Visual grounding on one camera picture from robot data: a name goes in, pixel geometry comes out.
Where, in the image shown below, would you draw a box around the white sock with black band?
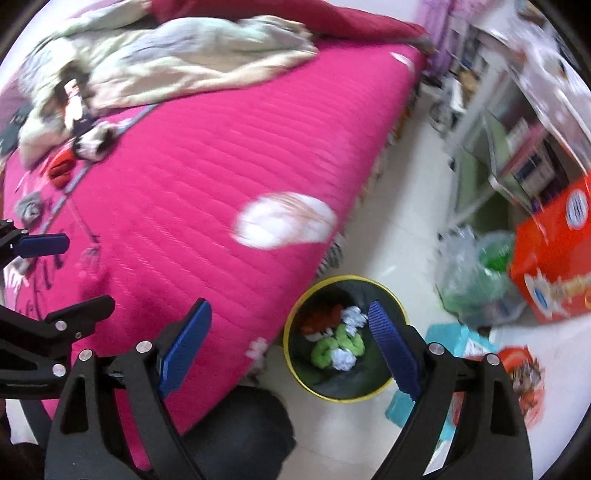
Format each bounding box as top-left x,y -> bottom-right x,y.
72,121 -> 119,163

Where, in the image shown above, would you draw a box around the beige crumpled blanket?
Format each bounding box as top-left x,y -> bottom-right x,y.
18,1 -> 318,170

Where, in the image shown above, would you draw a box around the large green fluffy sock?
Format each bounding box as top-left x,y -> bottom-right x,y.
311,337 -> 339,369

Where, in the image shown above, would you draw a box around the yellow rimmed black trash bin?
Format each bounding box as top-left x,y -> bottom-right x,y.
283,275 -> 408,403

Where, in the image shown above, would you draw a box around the large red sock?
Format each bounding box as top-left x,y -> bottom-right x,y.
300,305 -> 342,342

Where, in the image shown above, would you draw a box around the dark red pillow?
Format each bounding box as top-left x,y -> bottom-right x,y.
149,0 -> 429,42

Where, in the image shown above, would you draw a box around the orange gift box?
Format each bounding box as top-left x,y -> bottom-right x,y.
509,175 -> 591,323

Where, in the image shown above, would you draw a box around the black stool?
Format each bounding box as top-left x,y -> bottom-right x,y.
183,385 -> 297,480

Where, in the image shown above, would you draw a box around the teal plastic package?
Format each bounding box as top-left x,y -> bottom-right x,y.
370,304 -> 498,445

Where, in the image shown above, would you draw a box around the pink patterned bed cover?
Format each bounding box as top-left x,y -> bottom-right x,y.
2,38 -> 427,471

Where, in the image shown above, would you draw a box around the grey green shelf unit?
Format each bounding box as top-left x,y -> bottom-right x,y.
440,46 -> 590,235

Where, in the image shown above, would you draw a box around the dark grey sock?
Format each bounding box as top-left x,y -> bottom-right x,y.
14,191 -> 43,228

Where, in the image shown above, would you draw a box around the red snack bag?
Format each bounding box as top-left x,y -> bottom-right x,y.
447,346 -> 545,430

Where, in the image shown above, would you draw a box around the small red sock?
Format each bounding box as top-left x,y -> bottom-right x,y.
46,147 -> 77,190

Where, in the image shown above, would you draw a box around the small green fluffy sock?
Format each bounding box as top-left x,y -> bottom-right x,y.
335,324 -> 366,357

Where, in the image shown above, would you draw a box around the clear plastic bag green contents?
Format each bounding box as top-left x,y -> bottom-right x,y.
436,226 -> 526,330

